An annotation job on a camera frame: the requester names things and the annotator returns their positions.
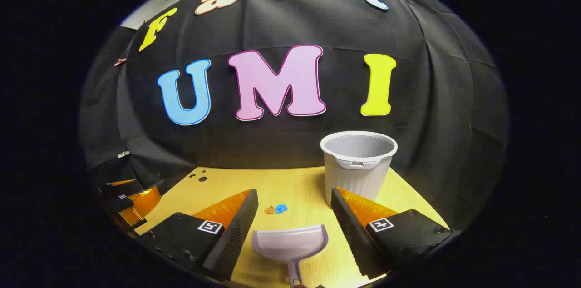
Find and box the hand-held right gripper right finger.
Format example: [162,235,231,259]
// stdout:
[330,187,454,280]

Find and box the black backdrop cloth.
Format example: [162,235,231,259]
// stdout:
[78,0,510,234]

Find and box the lilac plastic dustpan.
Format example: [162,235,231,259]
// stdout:
[252,224,329,288]

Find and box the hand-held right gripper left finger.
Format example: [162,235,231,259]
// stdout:
[140,188,259,282]

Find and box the white ribbed garbage bin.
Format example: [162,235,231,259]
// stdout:
[320,131,398,207]

